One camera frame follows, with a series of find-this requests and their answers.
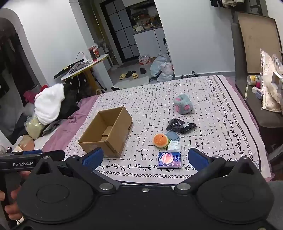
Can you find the brown cardboard box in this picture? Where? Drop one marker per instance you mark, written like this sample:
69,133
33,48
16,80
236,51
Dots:
115,141

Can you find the pale yellow stuffed bag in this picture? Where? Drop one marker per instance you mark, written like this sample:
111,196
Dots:
35,128

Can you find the white kitchen cabinet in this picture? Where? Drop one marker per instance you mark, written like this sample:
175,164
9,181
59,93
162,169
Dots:
148,42

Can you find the black slipper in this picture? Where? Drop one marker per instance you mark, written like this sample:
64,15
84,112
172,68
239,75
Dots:
133,72
127,74

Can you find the white green soft packet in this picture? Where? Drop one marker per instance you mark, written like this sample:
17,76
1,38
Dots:
174,146

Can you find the dotted clear plastic bag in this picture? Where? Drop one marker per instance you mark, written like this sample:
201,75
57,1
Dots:
269,95

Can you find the white small box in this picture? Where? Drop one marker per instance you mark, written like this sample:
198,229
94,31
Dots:
277,80

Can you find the bluish plastic bag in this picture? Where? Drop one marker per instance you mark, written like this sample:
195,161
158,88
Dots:
158,65

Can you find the red garment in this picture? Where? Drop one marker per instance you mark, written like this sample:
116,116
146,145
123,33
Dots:
29,95

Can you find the grey garment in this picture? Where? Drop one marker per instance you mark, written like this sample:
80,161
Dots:
55,127

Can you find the black clothing on floor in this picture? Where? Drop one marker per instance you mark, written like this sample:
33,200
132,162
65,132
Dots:
115,88

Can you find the small blue denim cloth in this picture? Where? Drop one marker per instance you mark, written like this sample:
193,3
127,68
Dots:
173,136

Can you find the white black patterned bedspread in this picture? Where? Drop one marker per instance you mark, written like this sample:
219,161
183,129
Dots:
154,106

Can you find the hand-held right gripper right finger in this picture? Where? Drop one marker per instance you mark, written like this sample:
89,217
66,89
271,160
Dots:
197,160

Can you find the black clothes pile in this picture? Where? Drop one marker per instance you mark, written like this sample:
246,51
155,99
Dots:
70,104

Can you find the grey cloth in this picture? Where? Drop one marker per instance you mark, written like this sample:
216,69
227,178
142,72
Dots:
78,67

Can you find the person's left hand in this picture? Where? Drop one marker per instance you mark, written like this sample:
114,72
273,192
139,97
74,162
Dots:
13,212

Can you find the orange burger plush toy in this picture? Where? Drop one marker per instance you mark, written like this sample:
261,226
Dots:
160,140

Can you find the grey black sneaker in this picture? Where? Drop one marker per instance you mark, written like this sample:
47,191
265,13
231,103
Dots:
194,73
185,76

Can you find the beige tote bag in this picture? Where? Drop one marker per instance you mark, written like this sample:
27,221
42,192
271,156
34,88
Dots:
101,91

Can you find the pink bed sheet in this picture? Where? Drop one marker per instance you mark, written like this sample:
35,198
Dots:
73,123

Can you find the white floor mat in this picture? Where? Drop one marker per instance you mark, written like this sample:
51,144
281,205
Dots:
132,82

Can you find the brown cardboard sheet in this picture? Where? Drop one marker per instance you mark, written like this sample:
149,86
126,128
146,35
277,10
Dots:
258,44

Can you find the black beanie hat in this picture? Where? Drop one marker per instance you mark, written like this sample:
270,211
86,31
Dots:
143,71

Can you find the shrink-wrapped bottle pack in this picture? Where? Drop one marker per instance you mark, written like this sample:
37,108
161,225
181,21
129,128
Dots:
144,59

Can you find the white round table yellow leg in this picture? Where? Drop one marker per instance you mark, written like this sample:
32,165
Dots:
97,62

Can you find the blue planet print tissue pack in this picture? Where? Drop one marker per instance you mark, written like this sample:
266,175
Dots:
169,160

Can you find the red snack box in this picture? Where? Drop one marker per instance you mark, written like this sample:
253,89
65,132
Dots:
94,53

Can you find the black yellow long bar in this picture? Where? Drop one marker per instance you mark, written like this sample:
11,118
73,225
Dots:
62,73

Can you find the white fluffy towel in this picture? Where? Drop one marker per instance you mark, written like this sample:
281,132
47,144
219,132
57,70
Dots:
49,104

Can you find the white paper cup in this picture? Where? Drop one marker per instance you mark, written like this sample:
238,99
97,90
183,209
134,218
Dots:
253,80

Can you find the black fabric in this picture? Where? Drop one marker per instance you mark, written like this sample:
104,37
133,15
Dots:
174,125

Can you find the yellow slipper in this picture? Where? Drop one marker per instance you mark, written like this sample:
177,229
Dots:
122,76
135,76

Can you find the white plastic bag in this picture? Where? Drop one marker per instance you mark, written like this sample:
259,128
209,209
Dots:
168,68

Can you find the grey upholstered chair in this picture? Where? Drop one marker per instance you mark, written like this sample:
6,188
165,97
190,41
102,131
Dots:
249,110

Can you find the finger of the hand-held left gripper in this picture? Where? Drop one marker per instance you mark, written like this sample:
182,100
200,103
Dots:
55,154
20,164

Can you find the white power adapter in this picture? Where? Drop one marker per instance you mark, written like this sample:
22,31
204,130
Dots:
257,92

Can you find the black grid sliding door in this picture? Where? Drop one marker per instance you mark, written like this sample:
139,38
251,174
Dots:
121,33

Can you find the hanging dark clothes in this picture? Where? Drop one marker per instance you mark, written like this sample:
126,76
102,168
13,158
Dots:
13,77

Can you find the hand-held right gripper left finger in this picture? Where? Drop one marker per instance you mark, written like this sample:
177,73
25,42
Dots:
92,158

